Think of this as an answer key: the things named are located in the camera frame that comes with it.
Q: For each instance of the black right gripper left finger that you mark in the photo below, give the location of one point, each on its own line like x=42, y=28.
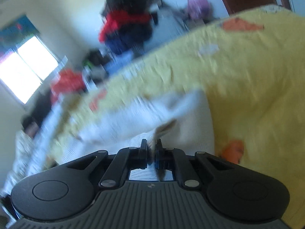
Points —
x=126, y=160

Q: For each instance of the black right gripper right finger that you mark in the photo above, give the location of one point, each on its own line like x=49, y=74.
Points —
x=176, y=161

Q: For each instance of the white knit sweater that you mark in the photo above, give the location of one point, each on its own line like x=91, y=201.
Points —
x=180, y=120

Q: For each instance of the dark navy clothes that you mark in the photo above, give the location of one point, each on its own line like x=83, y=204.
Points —
x=127, y=37

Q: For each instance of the white patterned bed sheet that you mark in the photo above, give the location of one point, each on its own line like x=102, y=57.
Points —
x=34, y=155

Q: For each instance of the light blue folded blanket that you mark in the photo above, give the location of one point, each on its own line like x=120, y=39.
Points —
x=118, y=62

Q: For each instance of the red plastic bag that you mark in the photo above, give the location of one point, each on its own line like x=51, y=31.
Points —
x=66, y=82

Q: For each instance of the yellow floral bed quilt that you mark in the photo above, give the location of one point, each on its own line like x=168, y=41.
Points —
x=250, y=66

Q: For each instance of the grey bedding bundle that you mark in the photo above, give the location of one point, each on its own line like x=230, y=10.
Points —
x=170, y=26

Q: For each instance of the bright window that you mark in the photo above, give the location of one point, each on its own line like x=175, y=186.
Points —
x=24, y=70

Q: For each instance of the red jacket on pile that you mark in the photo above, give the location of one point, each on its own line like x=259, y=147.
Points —
x=118, y=18

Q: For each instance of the pink plastic bag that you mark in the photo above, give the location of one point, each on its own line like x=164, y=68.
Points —
x=199, y=9

